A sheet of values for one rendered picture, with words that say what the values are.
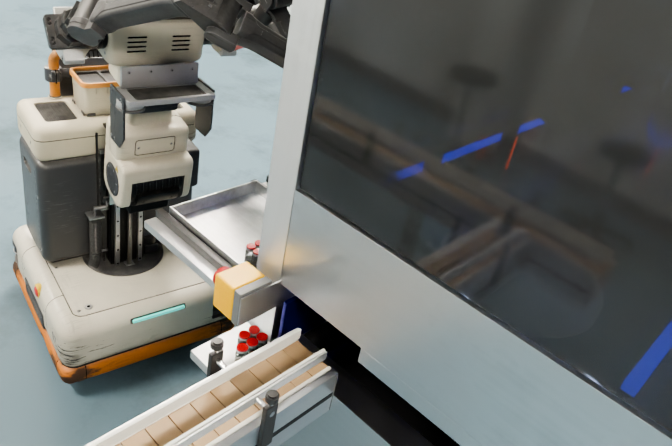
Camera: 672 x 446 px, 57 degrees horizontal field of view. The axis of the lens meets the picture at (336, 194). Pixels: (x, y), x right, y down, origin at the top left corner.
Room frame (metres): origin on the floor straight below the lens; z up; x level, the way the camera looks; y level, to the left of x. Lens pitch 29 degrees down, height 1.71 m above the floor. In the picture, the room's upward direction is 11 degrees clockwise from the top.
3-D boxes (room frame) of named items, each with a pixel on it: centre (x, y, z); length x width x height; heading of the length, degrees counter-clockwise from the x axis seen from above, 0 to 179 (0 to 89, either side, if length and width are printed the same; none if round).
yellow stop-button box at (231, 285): (0.86, 0.13, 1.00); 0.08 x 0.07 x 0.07; 52
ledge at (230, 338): (0.82, 0.11, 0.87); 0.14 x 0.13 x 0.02; 52
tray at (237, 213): (1.20, 0.16, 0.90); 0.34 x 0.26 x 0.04; 51
